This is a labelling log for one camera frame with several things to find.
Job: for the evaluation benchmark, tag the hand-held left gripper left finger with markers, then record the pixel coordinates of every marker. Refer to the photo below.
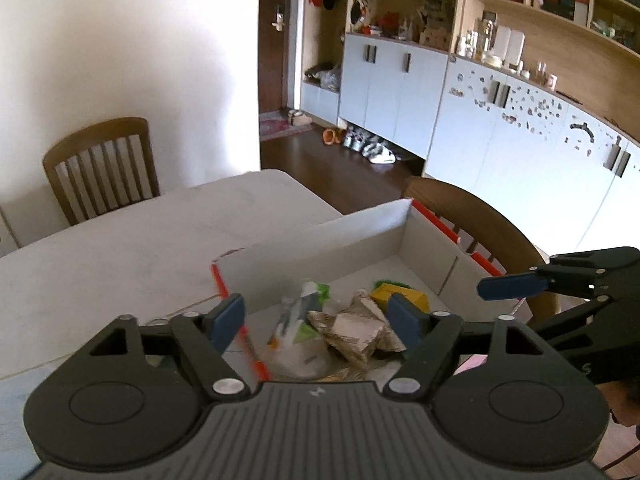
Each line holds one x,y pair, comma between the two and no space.
227,317

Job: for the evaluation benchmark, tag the row of white sneakers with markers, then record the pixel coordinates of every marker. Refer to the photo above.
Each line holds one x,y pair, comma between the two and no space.
372,147

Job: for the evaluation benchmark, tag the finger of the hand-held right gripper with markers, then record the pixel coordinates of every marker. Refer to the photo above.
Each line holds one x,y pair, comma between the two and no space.
580,317
510,286

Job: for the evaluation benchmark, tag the clear plastic packet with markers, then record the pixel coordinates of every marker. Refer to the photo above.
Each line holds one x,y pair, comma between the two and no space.
300,325

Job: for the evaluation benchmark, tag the white storage canisters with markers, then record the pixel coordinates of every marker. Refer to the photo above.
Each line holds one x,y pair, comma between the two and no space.
509,45

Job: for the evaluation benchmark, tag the white cardboard box red edges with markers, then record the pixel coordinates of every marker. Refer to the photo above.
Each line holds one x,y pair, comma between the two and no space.
350,245

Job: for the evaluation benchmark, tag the pink paper slip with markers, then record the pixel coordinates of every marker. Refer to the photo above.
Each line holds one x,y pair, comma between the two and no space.
470,364

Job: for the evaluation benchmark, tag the yellow sponge block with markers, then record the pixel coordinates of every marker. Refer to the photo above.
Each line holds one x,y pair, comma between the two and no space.
402,299

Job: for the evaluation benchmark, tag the wooden slat-back chair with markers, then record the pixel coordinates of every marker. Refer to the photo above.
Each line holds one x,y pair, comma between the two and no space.
102,165

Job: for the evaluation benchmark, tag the beige slippers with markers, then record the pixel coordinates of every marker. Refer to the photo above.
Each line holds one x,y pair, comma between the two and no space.
300,117

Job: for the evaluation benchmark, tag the dark wooden door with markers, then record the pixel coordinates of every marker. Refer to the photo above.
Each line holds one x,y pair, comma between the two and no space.
277,50

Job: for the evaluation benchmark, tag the white wall cabinet unit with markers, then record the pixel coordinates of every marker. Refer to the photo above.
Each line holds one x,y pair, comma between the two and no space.
500,125

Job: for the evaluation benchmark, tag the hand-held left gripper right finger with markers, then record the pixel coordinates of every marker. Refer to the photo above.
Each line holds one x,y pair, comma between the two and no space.
405,320

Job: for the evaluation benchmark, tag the orange shoes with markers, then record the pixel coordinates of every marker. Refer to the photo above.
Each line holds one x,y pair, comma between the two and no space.
333,136

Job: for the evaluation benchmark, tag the wooden round-back chair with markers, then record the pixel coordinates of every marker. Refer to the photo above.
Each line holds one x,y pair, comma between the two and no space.
480,215

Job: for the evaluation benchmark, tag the patterned doormat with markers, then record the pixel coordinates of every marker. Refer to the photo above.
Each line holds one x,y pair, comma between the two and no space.
280,126

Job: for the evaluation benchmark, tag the brown paper packaging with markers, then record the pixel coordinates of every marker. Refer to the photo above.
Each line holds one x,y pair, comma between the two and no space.
357,330

